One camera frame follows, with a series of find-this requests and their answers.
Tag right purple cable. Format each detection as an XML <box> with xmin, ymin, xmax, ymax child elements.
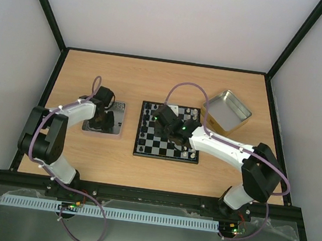
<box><xmin>149</xmin><ymin>79</ymin><xmax>303</xmax><ymax>241</ymax></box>

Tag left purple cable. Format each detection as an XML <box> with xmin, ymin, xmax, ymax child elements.
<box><xmin>18</xmin><ymin>69</ymin><xmax>125</xmax><ymax>241</ymax></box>

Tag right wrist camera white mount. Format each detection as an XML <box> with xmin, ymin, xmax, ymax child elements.
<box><xmin>168</xmin><ymin>104</ymin><xmax>179</xmax><ymax>116</ymax></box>

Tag gold silver empty tin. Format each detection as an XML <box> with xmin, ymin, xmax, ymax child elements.
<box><xmin>201</xmin><ymin>90</ymin><xmax>252</xmax><ymax>136</ymax></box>

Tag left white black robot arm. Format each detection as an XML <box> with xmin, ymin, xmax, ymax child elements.
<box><xmin>17</xmin><ymin>86</ymin><xmax>115</xmax><ymax>199</ymax></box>

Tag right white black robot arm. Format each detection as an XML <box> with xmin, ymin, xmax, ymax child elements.
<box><xmin>153</xmin><ymin>104</ymin><xmax>283</xmax><ymax>218</ymax></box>

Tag pink tin with black pieces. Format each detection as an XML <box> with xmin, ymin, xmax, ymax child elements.
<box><xmin>81</xmin><ymin>101</ymin><xmax>127</xmax><ymax>139</ymax></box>

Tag black silver chess board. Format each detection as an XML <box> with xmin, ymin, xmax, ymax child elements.
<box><xmin>133</xmin><ymin>101</ymin><xmax>200</xmax><ymax>164</ymax></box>

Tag light blue slotted cable duct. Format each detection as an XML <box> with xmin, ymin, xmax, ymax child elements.
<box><xmin>0</xmin><ymin>195</ymin><xmax>219</xmax><ymax>232</ymax></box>

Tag purple cable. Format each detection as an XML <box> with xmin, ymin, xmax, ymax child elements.
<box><xmin>18</xmin><ymin>69</ymin><xmax>125</xmax><ymax>241</ymax></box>
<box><xmin>149</xmin><ymin>79</ymin><xmax>303</xmax><ymax>241</ymax></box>

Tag black aluminium frame rail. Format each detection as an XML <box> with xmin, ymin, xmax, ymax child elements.
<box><xmin>0</xmin><ymin>169</ymin><xmax>304</xmax><ymax>229</ymax></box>

